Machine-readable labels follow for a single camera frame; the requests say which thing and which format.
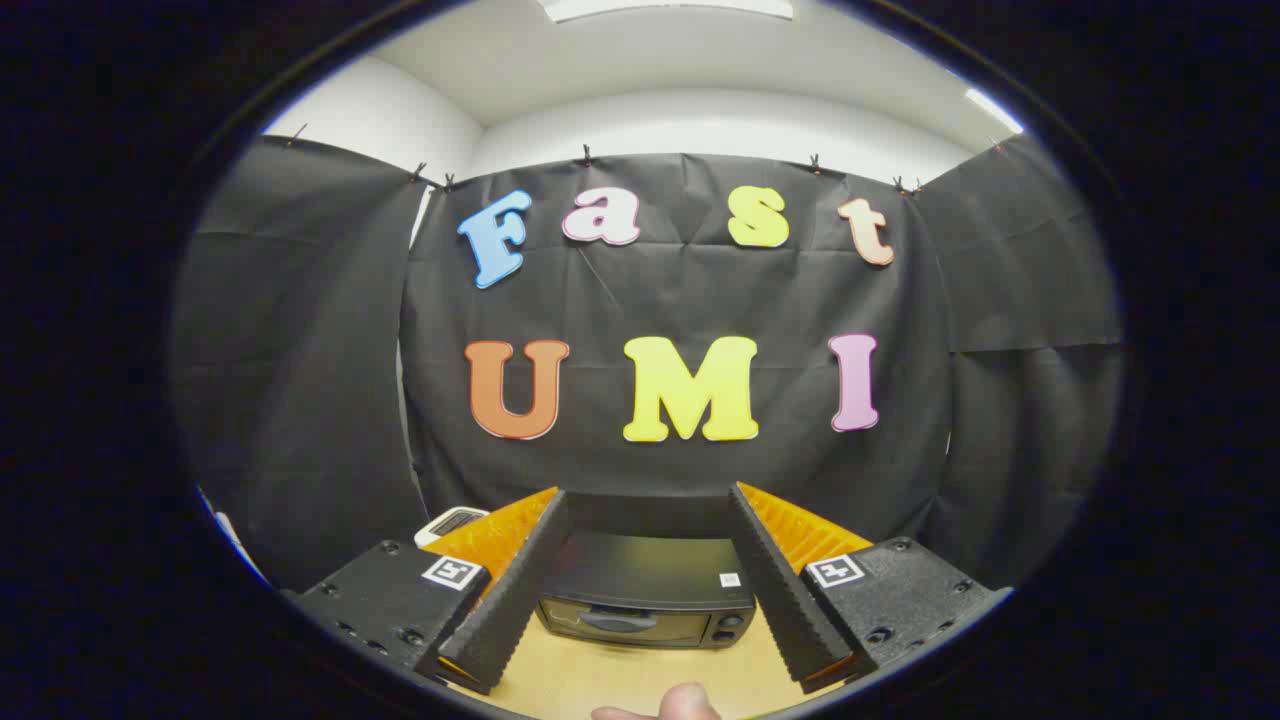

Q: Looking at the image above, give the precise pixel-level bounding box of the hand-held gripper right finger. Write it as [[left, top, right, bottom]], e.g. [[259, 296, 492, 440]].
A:
[[728, 482, 1011, 694]]

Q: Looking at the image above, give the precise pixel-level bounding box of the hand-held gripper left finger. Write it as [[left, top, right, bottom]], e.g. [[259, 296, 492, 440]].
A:
[[290, 487, 573, 696]]

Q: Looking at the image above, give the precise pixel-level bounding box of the black toaster oven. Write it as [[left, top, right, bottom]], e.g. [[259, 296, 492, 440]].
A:
[[535, 530, 758, 651]]

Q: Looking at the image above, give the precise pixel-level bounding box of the white bread toaster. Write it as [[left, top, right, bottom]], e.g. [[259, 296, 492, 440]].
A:
[[415, 506, 491, 548]]

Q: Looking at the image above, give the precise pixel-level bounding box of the black backdrop cloth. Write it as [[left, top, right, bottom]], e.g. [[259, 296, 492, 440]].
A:
[[170, 133, 1126, 591]]

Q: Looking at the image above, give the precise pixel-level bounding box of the row of black cloth clips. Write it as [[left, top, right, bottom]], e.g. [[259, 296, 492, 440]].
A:
[[288, 124, 1003, 196]]

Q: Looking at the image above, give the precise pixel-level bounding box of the ceiling light panel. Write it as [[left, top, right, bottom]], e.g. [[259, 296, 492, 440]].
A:
[[545, 0, 796, 23]]

